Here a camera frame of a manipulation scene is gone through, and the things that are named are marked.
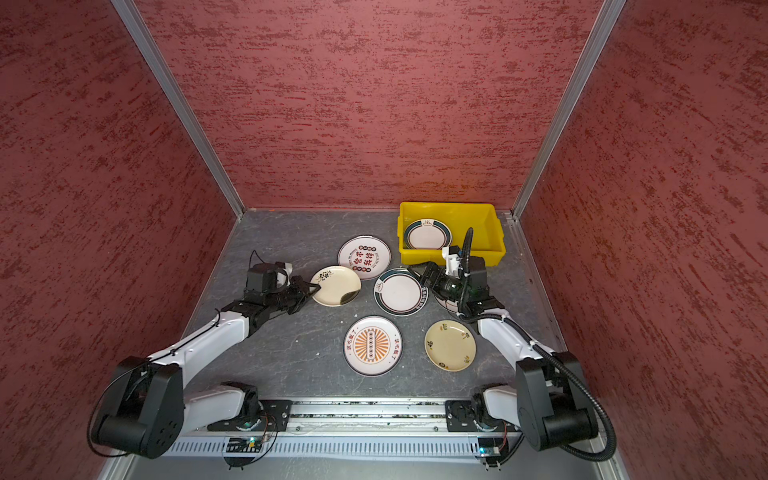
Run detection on white plate flower outline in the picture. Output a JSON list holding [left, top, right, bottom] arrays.
[[436, 298, 460, 315]]

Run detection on cream plate green patch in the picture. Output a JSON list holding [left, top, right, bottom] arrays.
[[311, 265, 362, 307]]

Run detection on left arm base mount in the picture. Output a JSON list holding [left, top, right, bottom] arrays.
[[206, 400, 293, 433]]

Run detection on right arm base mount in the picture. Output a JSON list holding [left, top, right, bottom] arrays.
[[445, 398, 499, 433]]

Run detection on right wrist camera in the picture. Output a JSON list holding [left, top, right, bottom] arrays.
[[441, 246, 462, 278]]

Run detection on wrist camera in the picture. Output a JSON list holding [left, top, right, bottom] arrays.
[[276, 261, 294, 276], [441, 246, 462, 278]]

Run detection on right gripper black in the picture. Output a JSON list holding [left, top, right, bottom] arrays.
[[407, 261, 469, 302]]

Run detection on aluminium corner post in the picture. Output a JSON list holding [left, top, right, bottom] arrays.
[[111, 0, 247, 219], [511, 0, 626, 222]]

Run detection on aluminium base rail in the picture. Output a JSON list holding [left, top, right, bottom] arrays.
[[154, 397, 526, 468]]

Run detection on orange sunburst plate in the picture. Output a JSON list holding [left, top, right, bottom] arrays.
[[342, 316, 403, 377]]

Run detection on circuit board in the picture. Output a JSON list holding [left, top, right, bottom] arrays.
[[475, 437, 510, 469], [223, 437, 263, 469]]

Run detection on yellow plastic bin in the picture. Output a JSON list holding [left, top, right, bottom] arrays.
[[397, 202, 506, 266]]

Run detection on aluminium corner post left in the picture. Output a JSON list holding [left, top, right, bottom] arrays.
[[111, 0, 247, 219]]

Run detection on left circuit board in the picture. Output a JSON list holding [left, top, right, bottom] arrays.
[[223, 437, 263, 469]]

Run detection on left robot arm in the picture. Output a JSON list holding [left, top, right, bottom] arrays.
[[86, 262, 321, 459]]

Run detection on green red rim plate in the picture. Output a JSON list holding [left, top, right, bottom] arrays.
[[404, 219, 453, 250]]

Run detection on black corrugated cable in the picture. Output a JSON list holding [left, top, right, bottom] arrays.
[[458, 226, 619, 463]]

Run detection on cream plate small flowers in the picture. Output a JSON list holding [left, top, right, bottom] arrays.
[[424, 320, 477, 373]]

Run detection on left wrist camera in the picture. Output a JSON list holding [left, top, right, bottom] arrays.
[[276, 261, 294, 276]]

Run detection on white plate red characters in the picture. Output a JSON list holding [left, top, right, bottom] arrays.
[[337, 235, 392, 281]]

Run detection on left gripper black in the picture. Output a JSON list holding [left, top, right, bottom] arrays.
[[266, 275, 321, 313]]

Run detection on right circuit board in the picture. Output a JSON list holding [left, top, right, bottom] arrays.
[[475, 437, 510, 469]]

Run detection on green rim plate centre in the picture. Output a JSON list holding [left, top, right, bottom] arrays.
[[373, 268, 429, 317]]

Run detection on aluminium corner post right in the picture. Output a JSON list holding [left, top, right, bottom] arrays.
[[511, 0, 626, 222]]

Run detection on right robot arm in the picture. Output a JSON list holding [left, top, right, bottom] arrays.
[[407, 252, 618, 463]]

